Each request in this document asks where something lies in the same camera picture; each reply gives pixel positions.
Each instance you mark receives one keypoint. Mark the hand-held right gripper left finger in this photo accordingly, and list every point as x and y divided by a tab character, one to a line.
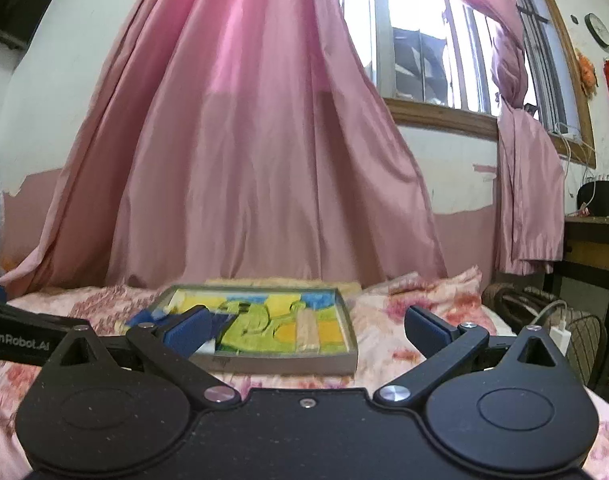
192	332

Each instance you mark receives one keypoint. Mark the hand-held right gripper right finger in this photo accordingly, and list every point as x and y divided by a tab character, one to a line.
424	330

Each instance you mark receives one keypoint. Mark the pile of colourful snack packets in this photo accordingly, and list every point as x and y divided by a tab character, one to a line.
264	325

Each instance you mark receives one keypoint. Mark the grey shallow tray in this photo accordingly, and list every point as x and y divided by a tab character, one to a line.
284	362

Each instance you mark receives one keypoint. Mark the floral pink blanket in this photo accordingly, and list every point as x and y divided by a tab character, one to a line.
389	310

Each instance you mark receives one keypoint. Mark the white charger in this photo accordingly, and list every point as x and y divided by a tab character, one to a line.
560	341

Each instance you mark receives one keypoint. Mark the tied pink curtain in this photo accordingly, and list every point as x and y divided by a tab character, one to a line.
524	185

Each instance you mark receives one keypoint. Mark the dark wooden desk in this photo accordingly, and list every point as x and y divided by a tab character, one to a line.
591	250

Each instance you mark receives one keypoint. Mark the wide pink curtain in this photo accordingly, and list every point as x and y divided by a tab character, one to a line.
234	135

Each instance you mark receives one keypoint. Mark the black device on desk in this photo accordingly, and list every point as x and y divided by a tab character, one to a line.
601	200

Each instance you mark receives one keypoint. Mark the barred window with wooden frame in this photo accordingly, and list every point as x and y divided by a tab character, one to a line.
419	50

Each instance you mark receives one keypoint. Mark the orange wall decoration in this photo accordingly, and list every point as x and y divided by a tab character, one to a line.
586	72

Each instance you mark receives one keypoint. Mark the round wall clock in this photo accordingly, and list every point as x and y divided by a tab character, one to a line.
598	30

